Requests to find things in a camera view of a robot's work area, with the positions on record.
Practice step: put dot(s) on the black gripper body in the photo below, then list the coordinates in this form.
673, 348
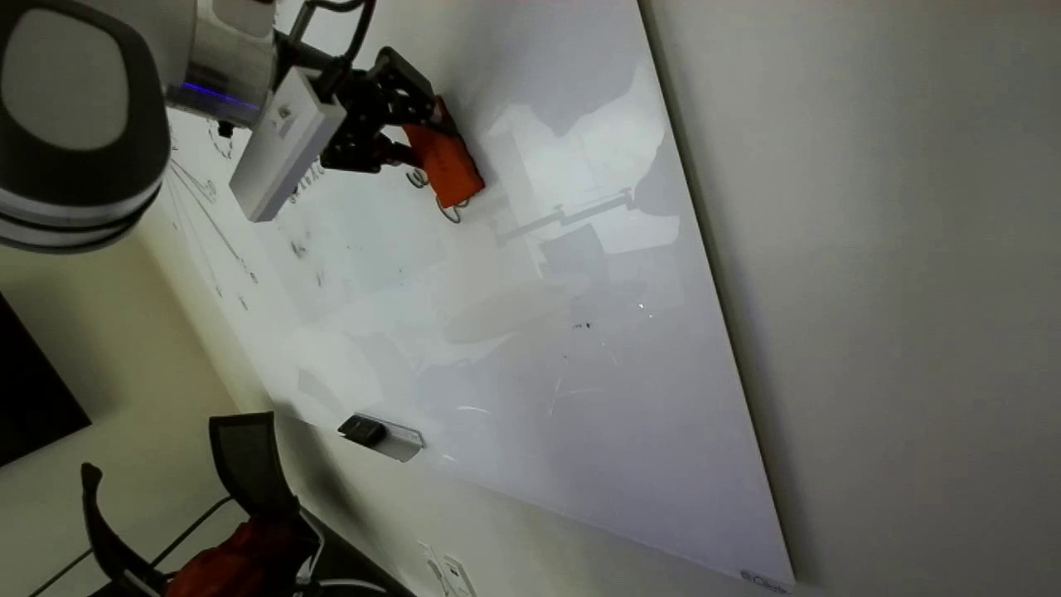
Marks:
386, 93

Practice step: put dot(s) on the orange whiteboard eraser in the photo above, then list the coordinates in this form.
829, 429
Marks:
450, 167

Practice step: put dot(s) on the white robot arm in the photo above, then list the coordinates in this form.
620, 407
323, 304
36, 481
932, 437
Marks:
87, 92

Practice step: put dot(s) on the black office chair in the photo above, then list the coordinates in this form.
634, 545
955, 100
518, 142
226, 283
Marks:
255, 541

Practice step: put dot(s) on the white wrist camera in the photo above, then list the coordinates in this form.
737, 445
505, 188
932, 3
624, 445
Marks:
287, 142

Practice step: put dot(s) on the large wall whiteboard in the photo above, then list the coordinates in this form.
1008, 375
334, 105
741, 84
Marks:
558, 340

